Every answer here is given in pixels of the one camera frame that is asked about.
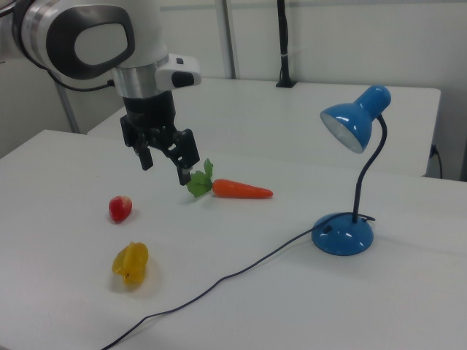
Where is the black wall plug cable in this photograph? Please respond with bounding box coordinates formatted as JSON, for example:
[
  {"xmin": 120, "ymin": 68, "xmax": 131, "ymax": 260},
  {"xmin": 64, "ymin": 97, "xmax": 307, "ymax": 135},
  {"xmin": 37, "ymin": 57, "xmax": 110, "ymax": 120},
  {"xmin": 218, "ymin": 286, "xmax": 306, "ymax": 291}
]
[{"xmin": 431, "ymin": 144, "xmax": 444, "ymax": 179}]

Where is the black clamped camera pole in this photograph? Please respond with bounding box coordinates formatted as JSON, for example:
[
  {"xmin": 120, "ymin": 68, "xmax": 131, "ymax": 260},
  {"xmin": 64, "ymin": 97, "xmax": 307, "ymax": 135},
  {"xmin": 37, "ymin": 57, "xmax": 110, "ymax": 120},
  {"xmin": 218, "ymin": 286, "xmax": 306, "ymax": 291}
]
[{"xmin": 275, "ymin": 0, "xmax": 298, "ymax": 89}]

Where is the blue desk lamp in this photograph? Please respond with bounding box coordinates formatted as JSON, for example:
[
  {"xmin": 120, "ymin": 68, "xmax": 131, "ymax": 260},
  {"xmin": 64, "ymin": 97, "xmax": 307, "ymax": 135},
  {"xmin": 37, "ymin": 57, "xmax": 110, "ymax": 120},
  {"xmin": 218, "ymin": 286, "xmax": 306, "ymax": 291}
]
[{"xmin": 311, "ymin": 85, "xmax": 392, "ymax": 257}]

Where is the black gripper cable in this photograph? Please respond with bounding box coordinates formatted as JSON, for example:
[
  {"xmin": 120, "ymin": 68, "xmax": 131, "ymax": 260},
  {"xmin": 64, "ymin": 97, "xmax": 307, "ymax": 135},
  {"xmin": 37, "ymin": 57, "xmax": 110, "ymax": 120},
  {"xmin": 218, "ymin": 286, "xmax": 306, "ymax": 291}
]
[{"xmin": 46, "ymin": 68, "xmax": 116, "ymax": 93}]

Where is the orange toy carrot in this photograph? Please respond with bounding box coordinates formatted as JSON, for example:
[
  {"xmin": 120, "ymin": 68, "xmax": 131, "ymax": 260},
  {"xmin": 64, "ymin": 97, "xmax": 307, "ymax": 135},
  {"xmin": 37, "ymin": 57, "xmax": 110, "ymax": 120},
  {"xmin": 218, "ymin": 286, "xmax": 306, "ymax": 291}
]
[{"xmin": 185, "ymin": 157, "xmax": 274, "ymax": 201}]

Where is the yellow toy starfruit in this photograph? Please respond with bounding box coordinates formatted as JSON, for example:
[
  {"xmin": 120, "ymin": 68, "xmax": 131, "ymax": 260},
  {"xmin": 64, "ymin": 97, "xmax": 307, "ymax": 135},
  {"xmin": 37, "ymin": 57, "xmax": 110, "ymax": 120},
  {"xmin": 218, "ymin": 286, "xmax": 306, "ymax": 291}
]
[{"xmin": 111, "ymin": 241, "xmax": 150, "ymax": 286}]

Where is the black lamp power cable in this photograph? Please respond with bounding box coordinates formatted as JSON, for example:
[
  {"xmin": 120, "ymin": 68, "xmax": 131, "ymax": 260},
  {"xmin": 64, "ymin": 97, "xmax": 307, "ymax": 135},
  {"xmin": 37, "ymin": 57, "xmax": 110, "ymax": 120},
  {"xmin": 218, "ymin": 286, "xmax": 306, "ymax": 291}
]
[{"xmin": 100, "ymin": 214, "xmax": 377, "ymax": 350}]

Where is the red yellow toy peach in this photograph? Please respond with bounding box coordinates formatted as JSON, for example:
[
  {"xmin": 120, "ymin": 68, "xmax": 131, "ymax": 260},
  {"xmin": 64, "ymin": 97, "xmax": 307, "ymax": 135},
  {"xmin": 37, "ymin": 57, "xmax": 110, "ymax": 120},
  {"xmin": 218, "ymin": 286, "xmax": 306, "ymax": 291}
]
[{"xmin": 108, "ymin": 195, "xmax": 134, "ymax": 224}]

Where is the white side table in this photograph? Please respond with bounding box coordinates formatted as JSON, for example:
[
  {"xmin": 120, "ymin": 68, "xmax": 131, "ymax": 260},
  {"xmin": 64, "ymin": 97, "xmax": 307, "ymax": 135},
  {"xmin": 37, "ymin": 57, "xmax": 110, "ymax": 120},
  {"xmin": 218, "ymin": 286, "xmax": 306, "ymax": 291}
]
[{"xmin": 86, "ymin": 77, "xmax": 442, "ymax": 178}]

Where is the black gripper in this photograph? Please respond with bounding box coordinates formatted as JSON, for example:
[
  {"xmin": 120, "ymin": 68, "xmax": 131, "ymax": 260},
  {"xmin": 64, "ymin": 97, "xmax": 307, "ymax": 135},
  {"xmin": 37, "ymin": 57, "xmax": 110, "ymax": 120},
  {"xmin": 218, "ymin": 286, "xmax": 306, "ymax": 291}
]
[{"xmin": 120, "ymin": 90, "xmax": 201, "ymax": 187}]

